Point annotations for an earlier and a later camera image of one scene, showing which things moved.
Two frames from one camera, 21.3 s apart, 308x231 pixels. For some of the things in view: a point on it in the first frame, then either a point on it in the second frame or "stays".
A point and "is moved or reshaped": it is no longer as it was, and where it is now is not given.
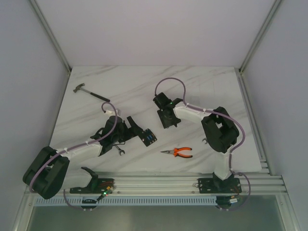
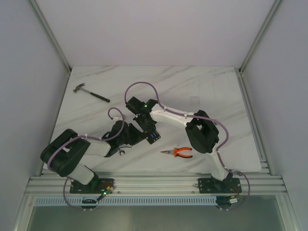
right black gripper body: [166, 121] → [146, 127]
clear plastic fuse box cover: [195, 100] stays
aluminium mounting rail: [256, 183] stays
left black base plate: [99, 186] stays
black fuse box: [147, 137] is moved or reshaped
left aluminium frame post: [51, 36] stays
